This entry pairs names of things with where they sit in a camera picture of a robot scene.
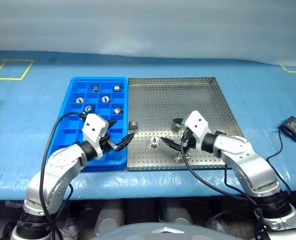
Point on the grey rounded shape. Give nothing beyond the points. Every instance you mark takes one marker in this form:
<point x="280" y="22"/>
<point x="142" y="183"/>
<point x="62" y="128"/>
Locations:
<point x="177" y="212"/>
<point x="110" y="217"/>

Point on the blue compartment tray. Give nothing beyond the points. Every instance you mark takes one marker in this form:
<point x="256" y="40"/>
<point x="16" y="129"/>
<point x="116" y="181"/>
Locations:
<point x="65" y="140"/>

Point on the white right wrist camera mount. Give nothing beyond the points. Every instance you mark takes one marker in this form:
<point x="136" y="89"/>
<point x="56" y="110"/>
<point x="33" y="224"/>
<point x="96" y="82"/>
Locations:
<point x="197" y="125"/>

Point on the grey robot torso with emblem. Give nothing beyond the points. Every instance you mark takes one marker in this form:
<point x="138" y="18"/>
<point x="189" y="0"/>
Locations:
<point x="150" y="232"/>

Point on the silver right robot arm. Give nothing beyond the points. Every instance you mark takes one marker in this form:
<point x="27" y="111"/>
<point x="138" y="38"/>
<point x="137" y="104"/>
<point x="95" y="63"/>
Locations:
<point x="247" y="165"/>

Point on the blue plastic table cover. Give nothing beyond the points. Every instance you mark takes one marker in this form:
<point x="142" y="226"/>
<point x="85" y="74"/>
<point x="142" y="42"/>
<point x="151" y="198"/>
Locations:
<point x="25" y="140"/>

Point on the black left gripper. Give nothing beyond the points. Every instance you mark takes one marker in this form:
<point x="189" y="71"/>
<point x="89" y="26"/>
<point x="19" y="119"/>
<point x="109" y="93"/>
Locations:
<point x="105" y="143"/>

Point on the perforated metal tray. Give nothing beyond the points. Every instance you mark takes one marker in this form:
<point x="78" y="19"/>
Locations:
<point x="167" y="100"/>

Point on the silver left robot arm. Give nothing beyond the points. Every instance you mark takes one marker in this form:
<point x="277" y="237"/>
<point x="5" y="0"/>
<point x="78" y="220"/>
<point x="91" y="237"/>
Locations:
<point x="60" y="170"/>

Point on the black power adapter with label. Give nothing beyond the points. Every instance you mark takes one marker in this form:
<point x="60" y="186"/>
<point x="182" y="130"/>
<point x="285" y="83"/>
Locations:
<point x="293" y="128"/>

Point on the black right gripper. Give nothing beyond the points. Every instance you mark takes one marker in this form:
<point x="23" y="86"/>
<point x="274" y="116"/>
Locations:
<point x="189" y="141"/>

